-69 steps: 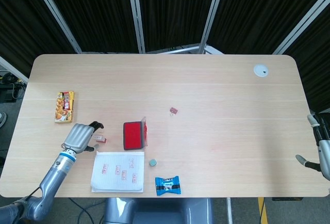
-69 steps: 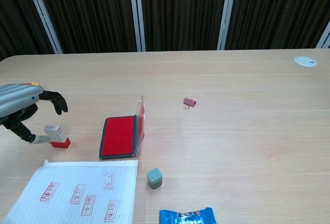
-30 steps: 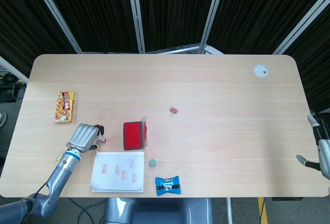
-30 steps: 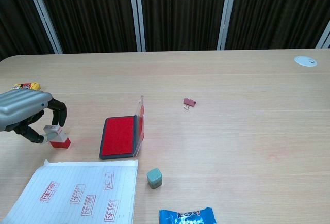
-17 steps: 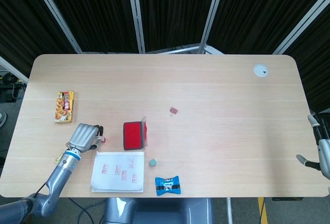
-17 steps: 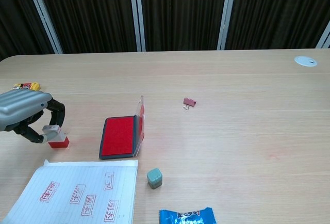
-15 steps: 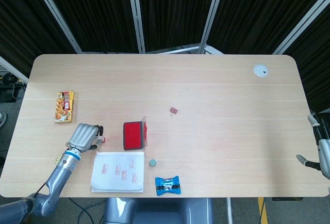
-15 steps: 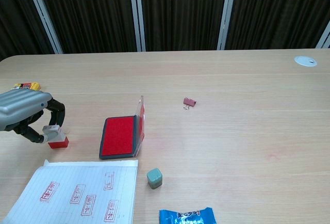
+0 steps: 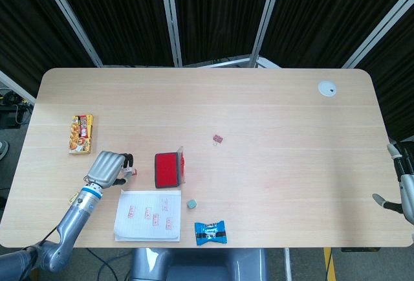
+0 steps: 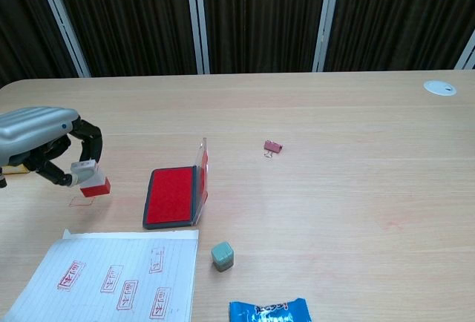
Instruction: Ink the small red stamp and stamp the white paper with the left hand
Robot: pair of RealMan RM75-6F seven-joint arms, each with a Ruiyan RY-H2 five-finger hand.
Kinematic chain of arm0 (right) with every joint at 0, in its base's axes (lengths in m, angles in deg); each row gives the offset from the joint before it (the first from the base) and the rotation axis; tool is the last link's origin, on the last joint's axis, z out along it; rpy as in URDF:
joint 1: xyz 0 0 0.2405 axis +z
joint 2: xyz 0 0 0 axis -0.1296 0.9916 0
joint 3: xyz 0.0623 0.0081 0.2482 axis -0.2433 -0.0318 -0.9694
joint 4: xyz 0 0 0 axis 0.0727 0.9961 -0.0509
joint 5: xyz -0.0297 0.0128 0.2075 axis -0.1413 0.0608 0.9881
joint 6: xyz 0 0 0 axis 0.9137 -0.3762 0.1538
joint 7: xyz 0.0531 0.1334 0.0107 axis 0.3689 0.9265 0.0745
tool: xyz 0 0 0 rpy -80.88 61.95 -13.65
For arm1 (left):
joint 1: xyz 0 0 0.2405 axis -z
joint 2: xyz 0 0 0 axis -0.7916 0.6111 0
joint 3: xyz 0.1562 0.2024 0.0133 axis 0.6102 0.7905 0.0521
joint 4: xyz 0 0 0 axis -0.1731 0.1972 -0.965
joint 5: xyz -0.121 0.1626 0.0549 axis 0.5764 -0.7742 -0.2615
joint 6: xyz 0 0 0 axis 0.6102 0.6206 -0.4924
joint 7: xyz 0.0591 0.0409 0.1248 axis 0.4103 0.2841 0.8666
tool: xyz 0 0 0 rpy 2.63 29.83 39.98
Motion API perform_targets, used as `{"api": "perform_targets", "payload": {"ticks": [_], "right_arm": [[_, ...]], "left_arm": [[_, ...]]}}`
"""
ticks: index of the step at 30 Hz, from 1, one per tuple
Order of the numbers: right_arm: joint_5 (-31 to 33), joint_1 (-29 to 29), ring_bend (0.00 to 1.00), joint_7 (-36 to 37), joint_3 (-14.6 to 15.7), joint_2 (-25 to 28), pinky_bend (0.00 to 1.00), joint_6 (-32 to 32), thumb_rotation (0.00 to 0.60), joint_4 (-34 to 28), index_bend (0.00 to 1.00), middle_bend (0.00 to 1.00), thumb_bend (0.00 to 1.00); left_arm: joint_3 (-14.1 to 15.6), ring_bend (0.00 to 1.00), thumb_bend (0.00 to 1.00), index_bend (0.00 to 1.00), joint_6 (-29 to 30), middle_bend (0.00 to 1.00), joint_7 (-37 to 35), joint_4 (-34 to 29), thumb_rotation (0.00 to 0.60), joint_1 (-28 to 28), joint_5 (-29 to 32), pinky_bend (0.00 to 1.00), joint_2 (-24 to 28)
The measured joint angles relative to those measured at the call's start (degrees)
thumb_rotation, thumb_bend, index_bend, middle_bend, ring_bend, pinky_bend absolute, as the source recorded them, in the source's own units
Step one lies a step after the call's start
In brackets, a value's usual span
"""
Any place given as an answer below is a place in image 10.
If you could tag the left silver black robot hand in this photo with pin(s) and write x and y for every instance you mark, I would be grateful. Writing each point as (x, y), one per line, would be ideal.
(33, 133)

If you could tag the small red stamp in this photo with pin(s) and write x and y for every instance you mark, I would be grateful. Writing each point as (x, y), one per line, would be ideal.
(95, 184)

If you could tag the yellow curry roux box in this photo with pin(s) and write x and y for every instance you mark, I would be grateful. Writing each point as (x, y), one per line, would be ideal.
(16, 170)

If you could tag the black pleated curtain panel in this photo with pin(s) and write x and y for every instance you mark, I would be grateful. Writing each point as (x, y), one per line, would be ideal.
(133, 18)
(263, 18)
(401, 18)
(26, 29)

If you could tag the red ink pad box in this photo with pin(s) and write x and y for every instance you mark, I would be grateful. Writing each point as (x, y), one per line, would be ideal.
(168, 196)

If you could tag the white lined paper pad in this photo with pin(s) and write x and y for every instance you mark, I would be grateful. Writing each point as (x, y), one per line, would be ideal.
(111, 277)

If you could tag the grey-green small cube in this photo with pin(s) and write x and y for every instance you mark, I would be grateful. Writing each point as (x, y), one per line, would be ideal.
(222, 257)

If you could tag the pink binder clip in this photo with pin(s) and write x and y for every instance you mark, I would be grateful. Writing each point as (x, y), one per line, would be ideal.
(274, 146)

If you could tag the blue snack packet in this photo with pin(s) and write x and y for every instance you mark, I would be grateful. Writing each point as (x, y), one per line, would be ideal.
(269, 311)

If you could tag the grey metal partition post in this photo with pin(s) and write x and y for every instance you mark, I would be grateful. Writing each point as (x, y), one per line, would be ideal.
(326, 21)
(198, 21)
(467, 53)
(63, 21)

